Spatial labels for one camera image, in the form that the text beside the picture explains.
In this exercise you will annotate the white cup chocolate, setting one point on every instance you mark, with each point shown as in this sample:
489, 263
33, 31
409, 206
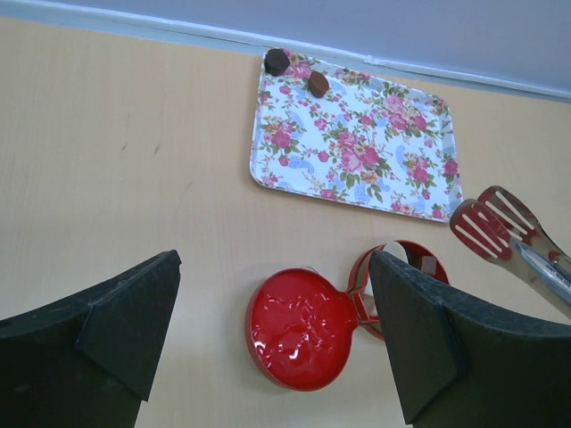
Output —
397, 250

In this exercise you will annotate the brown round chocolate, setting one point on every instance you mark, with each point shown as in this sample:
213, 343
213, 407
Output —
318, 84

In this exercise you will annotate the red tin lid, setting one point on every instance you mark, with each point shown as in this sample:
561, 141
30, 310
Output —
298, 329

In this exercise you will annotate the metal serving tongs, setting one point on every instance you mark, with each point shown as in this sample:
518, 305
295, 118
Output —
500, 229

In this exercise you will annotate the red round tin box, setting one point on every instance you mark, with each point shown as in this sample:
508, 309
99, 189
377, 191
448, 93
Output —
360, 287

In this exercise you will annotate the floral rectangular tray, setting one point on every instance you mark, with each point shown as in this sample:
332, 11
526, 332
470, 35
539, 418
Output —
368, 142

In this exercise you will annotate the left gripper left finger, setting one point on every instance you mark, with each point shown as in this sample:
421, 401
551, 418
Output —
89, 359

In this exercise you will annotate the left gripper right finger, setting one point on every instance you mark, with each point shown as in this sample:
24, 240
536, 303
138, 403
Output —
459, 361

